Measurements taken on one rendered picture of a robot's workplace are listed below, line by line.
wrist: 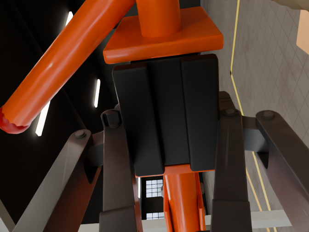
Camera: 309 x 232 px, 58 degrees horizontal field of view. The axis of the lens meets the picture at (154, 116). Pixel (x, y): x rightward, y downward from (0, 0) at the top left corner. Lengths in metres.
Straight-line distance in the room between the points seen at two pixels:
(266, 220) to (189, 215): 3.06
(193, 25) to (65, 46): 0.08
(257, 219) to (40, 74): 3.15
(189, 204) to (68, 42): 0.14
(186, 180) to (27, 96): 0.12
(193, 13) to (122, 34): 0.05
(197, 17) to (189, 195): 0.12
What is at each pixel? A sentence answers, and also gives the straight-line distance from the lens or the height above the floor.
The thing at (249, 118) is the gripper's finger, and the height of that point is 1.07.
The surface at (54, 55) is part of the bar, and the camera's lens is 0.18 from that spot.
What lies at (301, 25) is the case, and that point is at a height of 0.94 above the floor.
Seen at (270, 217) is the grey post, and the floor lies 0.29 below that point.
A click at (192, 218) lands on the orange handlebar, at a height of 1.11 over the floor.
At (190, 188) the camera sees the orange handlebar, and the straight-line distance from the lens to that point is 0.20.
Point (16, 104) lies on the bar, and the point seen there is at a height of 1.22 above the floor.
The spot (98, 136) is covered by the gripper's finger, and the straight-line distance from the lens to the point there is 0.16.
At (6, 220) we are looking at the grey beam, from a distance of 3.62.
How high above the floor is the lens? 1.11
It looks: 5 degrees up
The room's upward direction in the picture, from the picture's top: 96 degrees counter-clockwise
